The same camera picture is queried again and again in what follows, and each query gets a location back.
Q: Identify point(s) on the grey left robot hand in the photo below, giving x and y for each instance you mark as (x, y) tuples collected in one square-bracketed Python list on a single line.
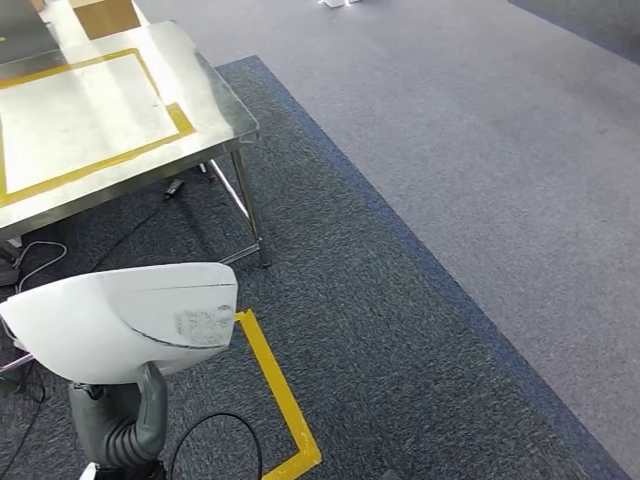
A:
[(118, 424)]

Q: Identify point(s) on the white plastic car part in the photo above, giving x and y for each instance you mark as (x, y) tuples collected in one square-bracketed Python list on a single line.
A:
[(100, 324)]

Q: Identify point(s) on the steel workbench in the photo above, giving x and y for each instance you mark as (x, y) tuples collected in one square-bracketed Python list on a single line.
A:
[(210, 99)]

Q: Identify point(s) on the white table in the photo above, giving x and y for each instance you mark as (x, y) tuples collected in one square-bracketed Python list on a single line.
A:
[(63, 20)]

